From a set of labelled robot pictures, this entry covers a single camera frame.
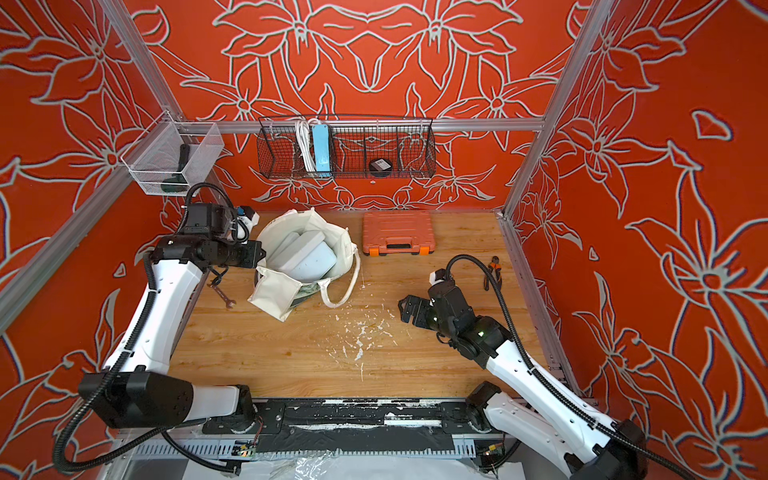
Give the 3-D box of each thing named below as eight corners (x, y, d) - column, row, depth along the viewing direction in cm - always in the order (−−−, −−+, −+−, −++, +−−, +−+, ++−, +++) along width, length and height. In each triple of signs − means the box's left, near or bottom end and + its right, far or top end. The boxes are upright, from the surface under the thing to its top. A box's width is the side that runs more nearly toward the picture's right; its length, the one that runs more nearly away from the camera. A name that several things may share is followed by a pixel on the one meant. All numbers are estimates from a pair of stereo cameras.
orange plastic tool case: (362, 256, 106) (361, 248, 103) (364, 219, 118) (363, 211, 115) (435, 256, 106) (437, 248, 102) (429, 218, 118) (431, 211, 115)
